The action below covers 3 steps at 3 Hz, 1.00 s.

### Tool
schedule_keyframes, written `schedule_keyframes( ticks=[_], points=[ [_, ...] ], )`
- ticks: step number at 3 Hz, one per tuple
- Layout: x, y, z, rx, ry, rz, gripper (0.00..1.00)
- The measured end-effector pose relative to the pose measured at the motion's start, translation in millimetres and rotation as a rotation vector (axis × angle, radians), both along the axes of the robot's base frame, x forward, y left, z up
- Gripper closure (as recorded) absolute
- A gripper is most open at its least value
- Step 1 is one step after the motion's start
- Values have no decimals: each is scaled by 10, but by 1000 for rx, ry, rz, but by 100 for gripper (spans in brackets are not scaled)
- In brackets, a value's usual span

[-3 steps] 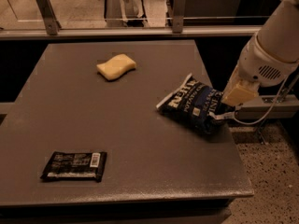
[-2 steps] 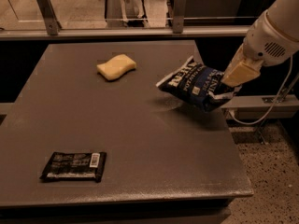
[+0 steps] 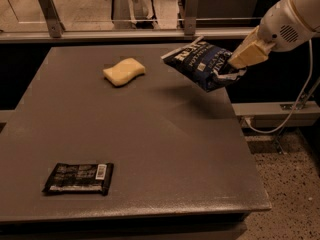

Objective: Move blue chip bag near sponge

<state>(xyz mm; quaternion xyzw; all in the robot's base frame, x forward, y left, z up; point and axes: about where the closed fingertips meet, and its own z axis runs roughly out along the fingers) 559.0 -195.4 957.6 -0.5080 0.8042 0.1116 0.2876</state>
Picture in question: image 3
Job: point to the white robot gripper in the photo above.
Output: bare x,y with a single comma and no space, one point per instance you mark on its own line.
279,26

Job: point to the right metal railing bracket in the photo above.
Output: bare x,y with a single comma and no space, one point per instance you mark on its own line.
191,8

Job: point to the glass railing panel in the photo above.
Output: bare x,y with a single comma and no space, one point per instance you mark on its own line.
107,15

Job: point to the left metal railing bracket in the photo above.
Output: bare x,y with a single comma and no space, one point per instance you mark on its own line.
53,22

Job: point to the black snack bar wrapper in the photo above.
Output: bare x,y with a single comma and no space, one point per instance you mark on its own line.
80,178

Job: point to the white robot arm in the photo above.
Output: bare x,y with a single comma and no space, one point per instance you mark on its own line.
284,27

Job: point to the metal railing bracket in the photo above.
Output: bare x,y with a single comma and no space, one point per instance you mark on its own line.
53,22
191,8

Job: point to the blue Kettle chip bag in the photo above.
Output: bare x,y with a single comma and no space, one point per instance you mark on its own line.
204,64

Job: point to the yellow sponge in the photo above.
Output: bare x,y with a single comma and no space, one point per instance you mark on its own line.
124,71

